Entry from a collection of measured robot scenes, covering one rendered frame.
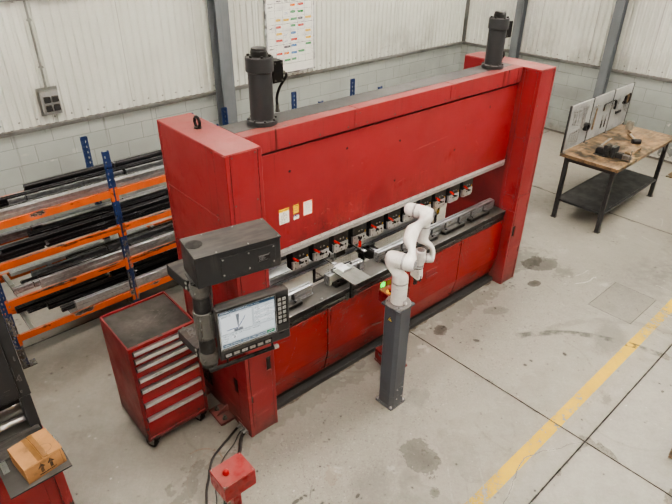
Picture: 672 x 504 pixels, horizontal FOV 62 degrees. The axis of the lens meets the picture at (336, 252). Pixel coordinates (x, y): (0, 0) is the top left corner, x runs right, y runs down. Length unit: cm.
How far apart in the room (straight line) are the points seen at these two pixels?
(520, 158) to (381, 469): 319
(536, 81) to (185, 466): 436
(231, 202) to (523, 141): 326
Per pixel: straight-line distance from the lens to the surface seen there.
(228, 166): 329
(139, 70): 795
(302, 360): 462
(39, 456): 337
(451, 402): 493
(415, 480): 438
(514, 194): 595
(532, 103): 564
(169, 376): 428
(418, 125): 465
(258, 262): 313
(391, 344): 435
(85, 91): 775
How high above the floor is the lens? 346
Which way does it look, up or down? 31 degrees down
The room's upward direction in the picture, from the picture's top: 1 degrees clockwise
